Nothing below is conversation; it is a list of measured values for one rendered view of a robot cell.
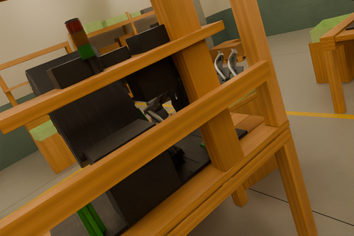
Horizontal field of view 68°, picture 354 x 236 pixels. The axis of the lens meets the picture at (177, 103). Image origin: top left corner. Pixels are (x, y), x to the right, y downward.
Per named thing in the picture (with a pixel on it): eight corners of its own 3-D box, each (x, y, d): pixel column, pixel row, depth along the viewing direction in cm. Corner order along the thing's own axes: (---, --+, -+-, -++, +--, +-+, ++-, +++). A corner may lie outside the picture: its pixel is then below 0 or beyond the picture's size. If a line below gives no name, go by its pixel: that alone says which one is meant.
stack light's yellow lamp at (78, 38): (75, 49, 90) (69, 36, 89) (88, 44, 93) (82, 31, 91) (78, 47, 86) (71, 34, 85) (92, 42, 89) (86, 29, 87)
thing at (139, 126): (114, 209, 126) (81, 150, 116) (163, 173, 140) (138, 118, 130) (129, 226, 111) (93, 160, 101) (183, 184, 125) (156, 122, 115)
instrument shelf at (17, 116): (4, 123, 92) (-2, 114, 91) (191, 37, 134) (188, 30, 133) (3, 135, 71) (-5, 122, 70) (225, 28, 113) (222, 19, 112)
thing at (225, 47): (210, 65, 777) (206, 50, 764) (229, 54, 813) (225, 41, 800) (241, 62, 676) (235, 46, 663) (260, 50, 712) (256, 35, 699)
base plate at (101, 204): (49, 228, 135) (48, 225, 134) (202, 124, 186) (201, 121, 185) (65, 279, 100) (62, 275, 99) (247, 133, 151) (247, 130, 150)
